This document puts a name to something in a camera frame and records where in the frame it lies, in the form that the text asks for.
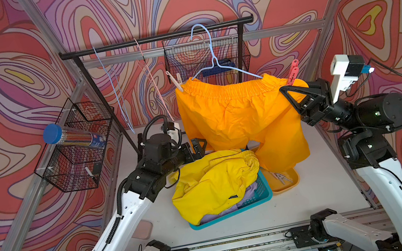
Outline yellow plastic tray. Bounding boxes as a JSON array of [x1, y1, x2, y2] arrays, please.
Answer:
[[261, 168, 300, 195]]

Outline beige clothespin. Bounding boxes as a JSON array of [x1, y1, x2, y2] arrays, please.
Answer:
[[166, 70, 184, 92]]

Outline red clothespin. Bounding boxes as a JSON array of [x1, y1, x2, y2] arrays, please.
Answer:
[[287, 59, 300, 86]]

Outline light blue wire hanger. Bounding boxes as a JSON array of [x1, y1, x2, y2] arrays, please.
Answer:
[[92, 46, 136, 134]]

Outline blue item in basket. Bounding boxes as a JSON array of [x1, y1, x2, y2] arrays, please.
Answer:
[[201, 63, 237, 78]]

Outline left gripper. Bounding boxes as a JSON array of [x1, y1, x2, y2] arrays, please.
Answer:
[[155, 136, 211, 179]]

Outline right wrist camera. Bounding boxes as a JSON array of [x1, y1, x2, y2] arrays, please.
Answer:
[[330, 54, 375, 103]]

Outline black clothes rack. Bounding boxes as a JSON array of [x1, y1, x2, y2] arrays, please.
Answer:
[[57, 14, 274, 168]]

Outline pink flat case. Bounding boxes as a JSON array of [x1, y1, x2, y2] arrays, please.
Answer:
[[132, 220, 154, 240]]

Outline lilac shorts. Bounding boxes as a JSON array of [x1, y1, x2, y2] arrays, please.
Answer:
[[200, 182, 258, 225]]

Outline orange shorts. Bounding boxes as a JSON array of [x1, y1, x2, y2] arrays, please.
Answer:
[[176, 74, 311, 173]]

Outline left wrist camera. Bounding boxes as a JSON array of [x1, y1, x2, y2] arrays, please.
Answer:
[[161, 122, 182, 143]]

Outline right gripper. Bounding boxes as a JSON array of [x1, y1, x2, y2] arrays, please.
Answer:
[[277, 70, 365, 146]]

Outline black wire basket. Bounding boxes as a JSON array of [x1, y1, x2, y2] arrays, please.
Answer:
[[34, 99, 113, 193], [162, 28, 251, 81]]

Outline black wire basket back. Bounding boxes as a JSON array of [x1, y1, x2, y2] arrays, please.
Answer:
[[162, 28, 251, 81]]

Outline black wire basket left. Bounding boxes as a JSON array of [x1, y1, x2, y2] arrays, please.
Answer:
[[34, 99, 113, 193]]

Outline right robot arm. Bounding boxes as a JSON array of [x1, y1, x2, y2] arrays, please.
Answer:
[[280, 79, 402, 251]]

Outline yellow shorts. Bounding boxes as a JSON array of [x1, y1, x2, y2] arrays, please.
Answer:
[[170, 149, 260, 226]]

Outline blue capped pencil tube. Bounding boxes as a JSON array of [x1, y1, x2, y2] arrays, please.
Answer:
[[42, 124, 106, 149]]

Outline grey clothespin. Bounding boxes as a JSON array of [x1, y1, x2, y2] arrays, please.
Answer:
[[272, 173, 293, 186]]

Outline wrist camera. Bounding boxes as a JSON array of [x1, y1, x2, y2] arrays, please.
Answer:
[[161, 122, 182, 143], [330, 54, 375, 103]]

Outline teal plastic basket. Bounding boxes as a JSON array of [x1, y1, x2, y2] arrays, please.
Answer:
[[189, 170, 273, 231]]

